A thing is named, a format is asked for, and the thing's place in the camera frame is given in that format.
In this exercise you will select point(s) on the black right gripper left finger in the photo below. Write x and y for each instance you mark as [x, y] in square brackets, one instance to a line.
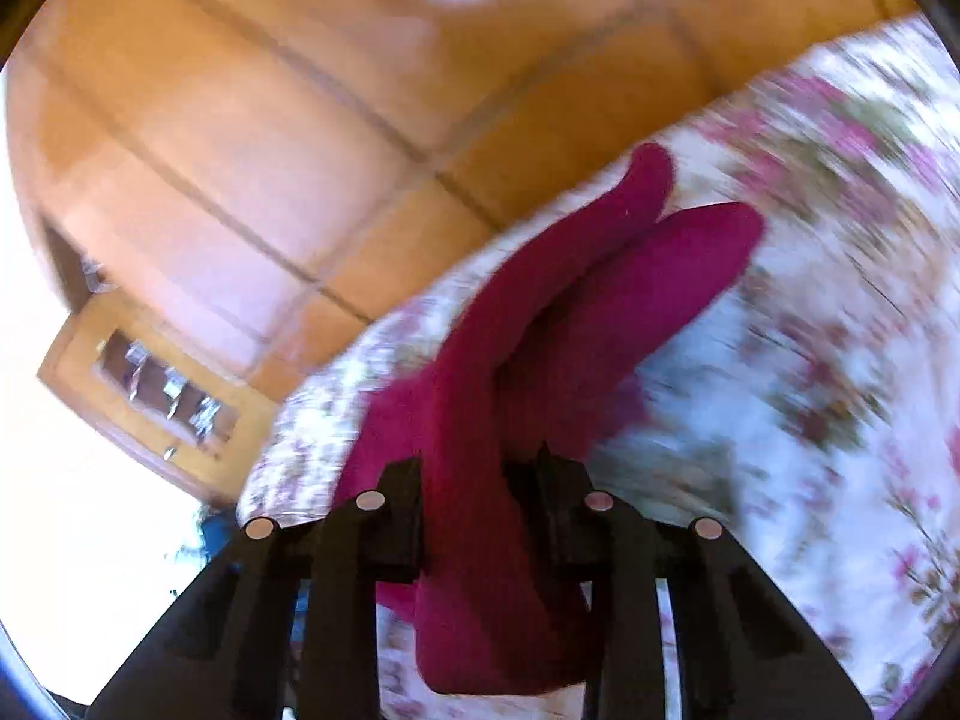
[222, 649]

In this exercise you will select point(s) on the floral quilted bedspread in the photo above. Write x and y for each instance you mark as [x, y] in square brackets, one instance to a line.
[814, 407]

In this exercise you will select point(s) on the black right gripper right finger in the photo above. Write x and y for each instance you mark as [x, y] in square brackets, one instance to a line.
[742, 648]

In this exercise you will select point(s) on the wooden wardrobe with shelves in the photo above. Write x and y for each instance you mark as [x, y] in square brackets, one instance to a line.
[116, 366]

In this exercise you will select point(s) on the crimson red knit garment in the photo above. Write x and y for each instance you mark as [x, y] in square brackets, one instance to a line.
[536, 362]

